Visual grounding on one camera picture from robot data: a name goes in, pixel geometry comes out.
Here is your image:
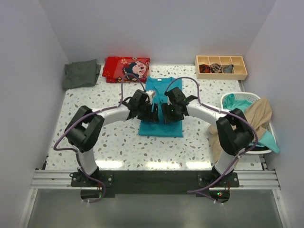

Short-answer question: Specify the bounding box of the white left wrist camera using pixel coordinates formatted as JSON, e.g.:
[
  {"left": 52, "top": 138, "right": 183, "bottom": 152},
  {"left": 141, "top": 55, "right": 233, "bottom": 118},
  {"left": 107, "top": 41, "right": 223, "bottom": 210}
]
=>
[{"left": 146, "top": 90, "right": 156, "bottom": 101}]

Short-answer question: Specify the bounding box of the red cartoon folded cloth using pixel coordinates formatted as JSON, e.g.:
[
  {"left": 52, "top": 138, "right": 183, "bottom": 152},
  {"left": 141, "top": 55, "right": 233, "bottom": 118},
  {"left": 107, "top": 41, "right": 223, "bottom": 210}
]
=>
[{"left": 102, "top": 57, "right": 150, "bottom": 83}]

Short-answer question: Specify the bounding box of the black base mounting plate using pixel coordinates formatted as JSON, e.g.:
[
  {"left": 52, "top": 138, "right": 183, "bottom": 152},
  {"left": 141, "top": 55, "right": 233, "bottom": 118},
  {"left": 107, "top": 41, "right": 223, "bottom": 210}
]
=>
[{"left": 71, "top": 170, "right": 240, "bottom": 204}]

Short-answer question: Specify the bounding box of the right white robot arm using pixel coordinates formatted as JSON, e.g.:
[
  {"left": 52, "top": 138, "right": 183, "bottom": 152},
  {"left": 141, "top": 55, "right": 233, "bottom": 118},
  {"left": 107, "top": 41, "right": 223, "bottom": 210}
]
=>
[{"left": 161, "top": 87, "right": 254, "bottom": 187}]

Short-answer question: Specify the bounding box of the aluminium frame rail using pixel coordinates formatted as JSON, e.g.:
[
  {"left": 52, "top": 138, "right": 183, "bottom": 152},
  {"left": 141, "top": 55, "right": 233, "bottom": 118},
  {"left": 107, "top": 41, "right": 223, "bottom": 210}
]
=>
[{"left": 30, "top": 155, "right": 281, "bottom": 190}]

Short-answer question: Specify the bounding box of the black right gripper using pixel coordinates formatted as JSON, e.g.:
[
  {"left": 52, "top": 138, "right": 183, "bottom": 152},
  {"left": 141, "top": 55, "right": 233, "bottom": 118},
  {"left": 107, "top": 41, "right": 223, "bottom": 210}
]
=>
[{"left": 161, "top": 102, "right": 184, "bottom": 124}]

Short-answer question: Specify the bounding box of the white plastic laundry basket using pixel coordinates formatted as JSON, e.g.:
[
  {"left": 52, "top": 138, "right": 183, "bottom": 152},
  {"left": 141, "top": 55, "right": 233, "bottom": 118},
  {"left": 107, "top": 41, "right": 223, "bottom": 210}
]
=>
[{"left": 220, "top": 92, "right": 277, "bottom": 155}]

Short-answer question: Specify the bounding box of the beige t shirt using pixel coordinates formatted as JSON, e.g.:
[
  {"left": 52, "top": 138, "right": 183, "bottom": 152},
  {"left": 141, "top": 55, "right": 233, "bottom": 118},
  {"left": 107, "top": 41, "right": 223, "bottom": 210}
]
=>
[{"left": 207, "top": 97, "right": 274, "bottom": 164}]

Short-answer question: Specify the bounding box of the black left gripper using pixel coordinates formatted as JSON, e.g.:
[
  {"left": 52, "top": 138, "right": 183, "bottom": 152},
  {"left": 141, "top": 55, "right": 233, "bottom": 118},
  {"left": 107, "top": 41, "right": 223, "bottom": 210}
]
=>
[{"left": 137, "top": 102, "right": 158, "bottom": 123}]

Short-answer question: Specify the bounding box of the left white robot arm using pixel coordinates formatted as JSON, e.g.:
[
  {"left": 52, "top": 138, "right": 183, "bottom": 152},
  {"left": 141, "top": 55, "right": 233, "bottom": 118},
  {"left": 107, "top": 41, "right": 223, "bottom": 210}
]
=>
[{"left": 65, "top": 89, "right": 159, "bottom": 186}]

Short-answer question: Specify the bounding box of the patterned rolled sock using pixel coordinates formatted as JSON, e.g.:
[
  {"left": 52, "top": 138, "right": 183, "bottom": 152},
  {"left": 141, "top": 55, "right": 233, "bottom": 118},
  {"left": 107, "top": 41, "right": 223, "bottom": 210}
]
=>
[{"left": 210, "top": 63, "right": 223, "bottom": 74}]

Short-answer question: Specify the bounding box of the teal t shirt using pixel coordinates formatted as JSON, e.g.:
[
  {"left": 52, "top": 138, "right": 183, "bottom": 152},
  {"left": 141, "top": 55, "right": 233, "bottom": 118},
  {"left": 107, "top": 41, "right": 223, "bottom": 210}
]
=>
[
  {"left": 138, "top": 76, "right": 183, "bottom": 137},
  {"left": 223, "top": 94, "right": 281, "bottom": 153}
]

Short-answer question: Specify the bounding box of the orange black rolled sock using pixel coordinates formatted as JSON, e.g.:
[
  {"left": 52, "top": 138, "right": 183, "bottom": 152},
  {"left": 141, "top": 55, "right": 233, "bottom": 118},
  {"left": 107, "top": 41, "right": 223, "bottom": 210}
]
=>
[{"left": 199, "top": 64, "right": 211, "bottom": 73}]

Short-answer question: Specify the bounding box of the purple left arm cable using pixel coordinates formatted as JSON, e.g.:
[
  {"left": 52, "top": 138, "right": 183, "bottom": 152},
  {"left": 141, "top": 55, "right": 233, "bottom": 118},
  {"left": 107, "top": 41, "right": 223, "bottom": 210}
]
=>
[{"left": 53, "top": 73, "right": 148, "bottom": 203}]

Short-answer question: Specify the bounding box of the wooden compartment box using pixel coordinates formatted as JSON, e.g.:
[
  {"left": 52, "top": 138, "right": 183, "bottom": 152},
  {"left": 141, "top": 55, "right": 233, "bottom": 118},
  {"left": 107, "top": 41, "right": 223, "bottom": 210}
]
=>
[{"left": 195, "top": 56, "right": 247, "bottom": 80}]

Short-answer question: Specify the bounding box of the grey rolled sock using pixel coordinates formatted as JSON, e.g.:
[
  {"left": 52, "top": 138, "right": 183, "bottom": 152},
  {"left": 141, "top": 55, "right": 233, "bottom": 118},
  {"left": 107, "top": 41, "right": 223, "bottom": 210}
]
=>
[{"left": 223, "top": 64, "right": 234, "bottom": 74}]

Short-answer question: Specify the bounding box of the folded grey t shirt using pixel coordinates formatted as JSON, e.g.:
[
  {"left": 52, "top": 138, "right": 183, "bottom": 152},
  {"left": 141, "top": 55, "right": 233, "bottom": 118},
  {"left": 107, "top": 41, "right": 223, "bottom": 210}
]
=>
[{"left": 62, "top": 59, "right": 101, "bottom": 90}]

